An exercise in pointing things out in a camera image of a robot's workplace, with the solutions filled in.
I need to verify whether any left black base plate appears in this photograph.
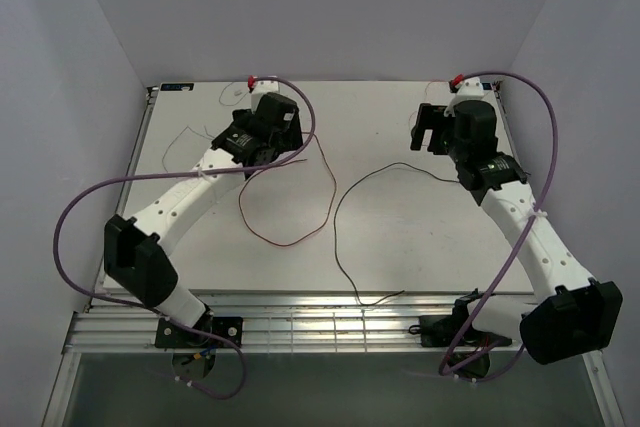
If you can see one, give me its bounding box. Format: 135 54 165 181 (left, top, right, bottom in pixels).
154 314 243 349

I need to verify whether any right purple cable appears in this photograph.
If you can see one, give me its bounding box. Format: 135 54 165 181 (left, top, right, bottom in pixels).
399 70 559 383

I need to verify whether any red black twisted wire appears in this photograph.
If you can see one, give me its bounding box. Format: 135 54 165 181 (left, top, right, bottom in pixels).
238 139 337 248

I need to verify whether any thin pink wire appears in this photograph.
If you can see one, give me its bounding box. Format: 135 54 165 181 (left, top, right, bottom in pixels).
407 80 451 133

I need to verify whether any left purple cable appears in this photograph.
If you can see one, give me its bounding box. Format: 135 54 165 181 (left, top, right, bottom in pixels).
52 77 317 401

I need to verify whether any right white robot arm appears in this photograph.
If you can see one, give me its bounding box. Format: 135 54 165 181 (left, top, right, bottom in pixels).
411 100 623 365

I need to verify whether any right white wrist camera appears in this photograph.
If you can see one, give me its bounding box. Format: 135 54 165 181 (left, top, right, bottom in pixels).
444 75 485 117

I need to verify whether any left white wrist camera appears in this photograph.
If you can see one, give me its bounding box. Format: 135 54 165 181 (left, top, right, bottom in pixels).
247 76 280 111

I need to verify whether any left blue label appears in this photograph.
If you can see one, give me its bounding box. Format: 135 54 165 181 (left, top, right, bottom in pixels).
160 82 194 92

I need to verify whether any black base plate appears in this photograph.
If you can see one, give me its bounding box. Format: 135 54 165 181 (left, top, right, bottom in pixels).
408 315 513 347
154 314 243 349

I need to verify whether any black wire strand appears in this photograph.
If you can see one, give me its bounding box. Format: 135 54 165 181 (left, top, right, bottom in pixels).
332 162 461 306

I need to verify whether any purple cable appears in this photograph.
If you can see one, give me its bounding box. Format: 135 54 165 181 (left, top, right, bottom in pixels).
52 77 317 401
399 70 559 383

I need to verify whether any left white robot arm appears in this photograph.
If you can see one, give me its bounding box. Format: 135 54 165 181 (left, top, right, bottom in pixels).
104 92 303 347

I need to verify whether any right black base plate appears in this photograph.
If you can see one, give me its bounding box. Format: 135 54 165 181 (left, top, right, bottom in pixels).
408 315 513 347

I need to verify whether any thin blue grey wire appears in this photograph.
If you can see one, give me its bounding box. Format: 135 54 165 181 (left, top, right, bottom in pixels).
218 80 251 107

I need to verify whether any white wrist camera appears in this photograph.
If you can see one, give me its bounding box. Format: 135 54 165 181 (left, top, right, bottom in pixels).
444 75 485 117
247 76 280 111

